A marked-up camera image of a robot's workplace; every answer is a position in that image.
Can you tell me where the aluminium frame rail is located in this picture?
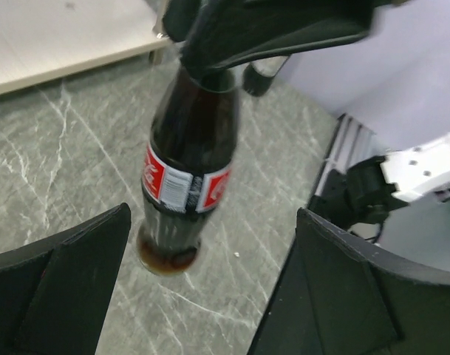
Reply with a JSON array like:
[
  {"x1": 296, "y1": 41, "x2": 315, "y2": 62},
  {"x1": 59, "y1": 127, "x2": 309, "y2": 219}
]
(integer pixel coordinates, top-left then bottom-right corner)
[{"x1": 314, "y1": 114, "x2": 383, "y2": 196}]

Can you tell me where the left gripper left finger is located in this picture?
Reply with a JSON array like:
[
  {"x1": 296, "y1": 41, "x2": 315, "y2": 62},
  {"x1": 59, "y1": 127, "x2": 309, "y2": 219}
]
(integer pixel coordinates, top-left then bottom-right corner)
[{"x1": 0, "y1": 203, "x2": 132, "y2": 354}]

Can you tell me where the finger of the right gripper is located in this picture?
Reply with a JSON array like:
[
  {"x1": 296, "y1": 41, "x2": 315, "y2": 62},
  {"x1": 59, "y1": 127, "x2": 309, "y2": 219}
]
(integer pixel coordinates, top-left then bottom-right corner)
[
  {"x1": 180, "y1": 0, "x2": 372, "y2": 77},
  {"x1": 162, "y1": 0, "x2": 202, "y2": 43}
]

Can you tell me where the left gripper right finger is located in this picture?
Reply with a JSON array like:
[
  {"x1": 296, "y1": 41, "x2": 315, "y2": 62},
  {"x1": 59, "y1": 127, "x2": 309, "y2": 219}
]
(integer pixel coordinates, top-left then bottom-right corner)
[{"x1": 248, "y1": 209, "x2": 450, "y2": 354}]

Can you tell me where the cola glass bottle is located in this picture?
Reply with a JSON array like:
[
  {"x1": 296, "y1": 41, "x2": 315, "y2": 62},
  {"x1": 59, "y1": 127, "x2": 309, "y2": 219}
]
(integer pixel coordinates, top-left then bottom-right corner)
[
  {"x1": 242, "y1": 55, "x2": 290, "y2": 97},
  {"x1": 136, "y1": 67, "x2": 239, "y2": 275}
]

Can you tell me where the white two-tier wooden shelf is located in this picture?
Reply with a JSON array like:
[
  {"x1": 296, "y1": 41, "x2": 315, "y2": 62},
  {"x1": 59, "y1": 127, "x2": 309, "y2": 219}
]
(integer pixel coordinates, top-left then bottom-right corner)
[{"x1": 0, "y1": 0, "x2": 169, "y2": 95}]

